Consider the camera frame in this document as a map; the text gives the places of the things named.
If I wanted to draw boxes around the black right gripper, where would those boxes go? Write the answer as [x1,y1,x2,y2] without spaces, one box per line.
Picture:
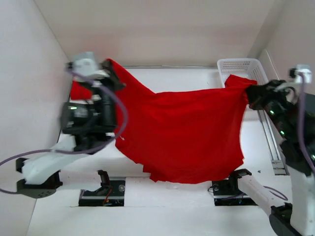
[245,78,294,138]

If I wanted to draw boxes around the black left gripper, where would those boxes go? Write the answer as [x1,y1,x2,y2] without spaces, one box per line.
[75,60,125,130]

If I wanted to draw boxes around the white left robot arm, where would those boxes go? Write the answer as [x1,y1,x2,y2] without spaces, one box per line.
[16,59,128,199]

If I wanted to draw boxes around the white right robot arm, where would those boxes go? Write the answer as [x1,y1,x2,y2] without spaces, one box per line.
[227,80,315,236]

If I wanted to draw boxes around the folded red t-shirt stack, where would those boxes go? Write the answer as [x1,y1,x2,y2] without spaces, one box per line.
[70,81,92,100]

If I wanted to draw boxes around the red t-shirts in basket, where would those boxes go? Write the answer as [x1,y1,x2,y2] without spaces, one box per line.
[224,75,258,89]

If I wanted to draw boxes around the white plastic basket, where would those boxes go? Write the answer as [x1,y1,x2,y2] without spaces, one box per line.
[217,58,269,88]

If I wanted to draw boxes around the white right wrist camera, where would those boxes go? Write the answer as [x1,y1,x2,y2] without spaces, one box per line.
[288,64,313,84]

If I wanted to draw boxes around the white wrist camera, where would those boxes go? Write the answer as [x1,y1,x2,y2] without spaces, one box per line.
[288,64,313,84]
[66,52,109,82]

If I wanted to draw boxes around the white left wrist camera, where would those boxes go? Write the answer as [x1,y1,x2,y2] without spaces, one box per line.
[66,52,109,82]

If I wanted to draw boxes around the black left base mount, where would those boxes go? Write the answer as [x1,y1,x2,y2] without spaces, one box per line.
[78,170,126,207]

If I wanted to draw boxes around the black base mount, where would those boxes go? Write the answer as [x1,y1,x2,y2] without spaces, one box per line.
[78,170,126,207]
[208,169,256,207]

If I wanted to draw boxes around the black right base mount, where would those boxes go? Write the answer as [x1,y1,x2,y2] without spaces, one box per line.
[208,169,256,207]

